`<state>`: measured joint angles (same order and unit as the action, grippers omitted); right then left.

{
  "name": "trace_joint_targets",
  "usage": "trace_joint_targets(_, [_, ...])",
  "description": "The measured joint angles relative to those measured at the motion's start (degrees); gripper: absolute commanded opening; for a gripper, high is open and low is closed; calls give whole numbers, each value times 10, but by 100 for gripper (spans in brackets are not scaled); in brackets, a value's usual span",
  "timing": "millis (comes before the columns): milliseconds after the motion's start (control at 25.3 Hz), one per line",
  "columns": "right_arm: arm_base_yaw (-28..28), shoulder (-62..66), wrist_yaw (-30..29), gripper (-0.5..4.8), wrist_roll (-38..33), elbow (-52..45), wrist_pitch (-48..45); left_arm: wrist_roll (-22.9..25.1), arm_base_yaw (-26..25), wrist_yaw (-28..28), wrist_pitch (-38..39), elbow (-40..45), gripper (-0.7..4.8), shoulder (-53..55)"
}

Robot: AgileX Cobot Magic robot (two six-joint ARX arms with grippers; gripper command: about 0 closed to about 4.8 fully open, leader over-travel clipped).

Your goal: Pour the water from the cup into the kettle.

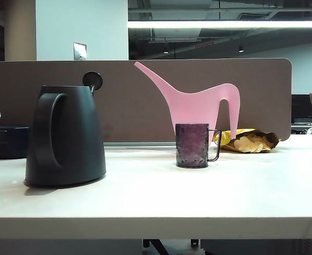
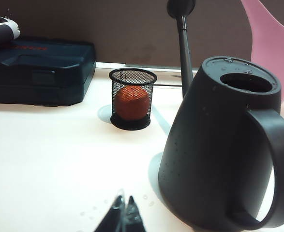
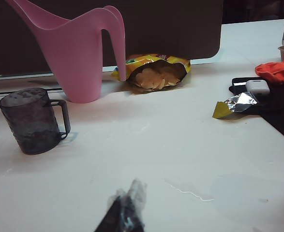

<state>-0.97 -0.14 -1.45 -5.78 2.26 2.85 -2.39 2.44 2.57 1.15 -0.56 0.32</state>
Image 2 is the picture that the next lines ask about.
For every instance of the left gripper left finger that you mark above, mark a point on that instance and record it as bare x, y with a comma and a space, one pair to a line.
112, 217

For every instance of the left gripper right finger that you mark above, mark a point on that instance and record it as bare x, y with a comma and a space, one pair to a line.
133, 217

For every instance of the black mesh pen holder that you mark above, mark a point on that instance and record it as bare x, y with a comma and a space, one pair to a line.
129, 124

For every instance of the orange ball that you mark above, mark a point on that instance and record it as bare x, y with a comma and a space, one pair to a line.
132, 101

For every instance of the dark blue tool case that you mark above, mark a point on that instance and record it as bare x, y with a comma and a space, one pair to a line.
47, 72

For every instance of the brown desk divider panel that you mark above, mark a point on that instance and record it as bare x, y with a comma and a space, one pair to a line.
95, 29

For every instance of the pink plastic watering can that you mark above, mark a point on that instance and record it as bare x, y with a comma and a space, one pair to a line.
265, 41

